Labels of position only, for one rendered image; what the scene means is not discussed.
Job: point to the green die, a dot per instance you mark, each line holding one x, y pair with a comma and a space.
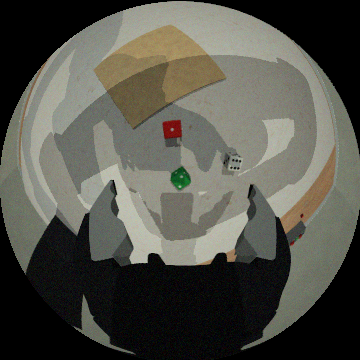
180, 178

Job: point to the red die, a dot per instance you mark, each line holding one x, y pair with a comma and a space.
172, 129

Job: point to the tan square mat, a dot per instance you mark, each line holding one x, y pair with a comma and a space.
155, 69

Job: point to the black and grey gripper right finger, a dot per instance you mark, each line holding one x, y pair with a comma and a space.
263, 243

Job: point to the white die with black pips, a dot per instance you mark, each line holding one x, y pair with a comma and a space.
233, 161

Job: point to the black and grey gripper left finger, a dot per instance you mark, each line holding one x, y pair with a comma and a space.
102, 245

